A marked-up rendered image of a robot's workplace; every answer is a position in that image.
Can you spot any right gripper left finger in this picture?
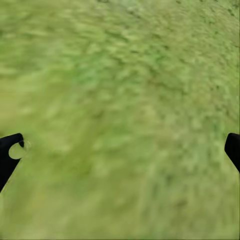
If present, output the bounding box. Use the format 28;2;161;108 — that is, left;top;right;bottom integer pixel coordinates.
0;133;31;192

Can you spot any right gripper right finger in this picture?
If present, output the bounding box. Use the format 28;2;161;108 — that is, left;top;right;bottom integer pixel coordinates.
224;132;240;172

